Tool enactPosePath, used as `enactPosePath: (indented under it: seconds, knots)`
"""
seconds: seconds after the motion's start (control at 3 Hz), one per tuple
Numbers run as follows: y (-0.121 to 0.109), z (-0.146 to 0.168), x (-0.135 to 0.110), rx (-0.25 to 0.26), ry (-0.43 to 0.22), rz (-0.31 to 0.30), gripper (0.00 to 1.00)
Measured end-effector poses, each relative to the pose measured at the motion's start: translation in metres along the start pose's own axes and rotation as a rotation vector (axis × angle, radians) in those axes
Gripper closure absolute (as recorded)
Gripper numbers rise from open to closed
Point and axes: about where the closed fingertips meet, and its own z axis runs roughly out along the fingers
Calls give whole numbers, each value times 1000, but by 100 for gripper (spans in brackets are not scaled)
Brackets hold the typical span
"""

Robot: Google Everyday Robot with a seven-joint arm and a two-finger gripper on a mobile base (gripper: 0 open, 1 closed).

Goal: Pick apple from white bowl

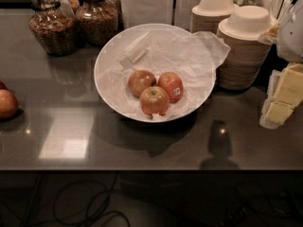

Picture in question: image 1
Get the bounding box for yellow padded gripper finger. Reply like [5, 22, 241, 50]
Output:
[266, 63, 303, 125]

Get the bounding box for middle glass cereal jar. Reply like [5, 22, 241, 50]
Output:
[76, 0, 118, 46]

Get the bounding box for back stack paper bowls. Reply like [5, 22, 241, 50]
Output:
[190, 0, 237, 33]

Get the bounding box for black floor cable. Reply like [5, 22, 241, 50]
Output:
[25, 171, 132, 227]

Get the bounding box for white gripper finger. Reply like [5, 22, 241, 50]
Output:
[259, 70, 280, 130]

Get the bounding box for front stack paper bowls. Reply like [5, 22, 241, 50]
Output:
[217, 6, 271, 90]

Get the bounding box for right red apple with sticker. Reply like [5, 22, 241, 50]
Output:
[158, 72, 184, 103]

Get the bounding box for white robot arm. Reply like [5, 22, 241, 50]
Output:
[259, 0, 303, 130]

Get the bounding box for red apple on table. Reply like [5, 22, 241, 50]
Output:
[0, 89, 19, 119]

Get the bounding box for stack paper bowls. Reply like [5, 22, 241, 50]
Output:
[190, 0, 237, 33]
[217, 6, 271, 90]

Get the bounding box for partly hidden red apple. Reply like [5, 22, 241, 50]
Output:
[0, 81, 7, 90]

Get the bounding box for left glass cereal jar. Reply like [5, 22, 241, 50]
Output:
[28, 0, 78, 56]

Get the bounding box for glass cereal jar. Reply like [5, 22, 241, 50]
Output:
[76, 0, 118, 46]
[28, 0, 78, 56]

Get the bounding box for large white bowl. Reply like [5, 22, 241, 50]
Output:
[93, 23, 218, 124]

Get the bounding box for white crumpled paper liner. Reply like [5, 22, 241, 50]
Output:
[98, 30, 231, 122]

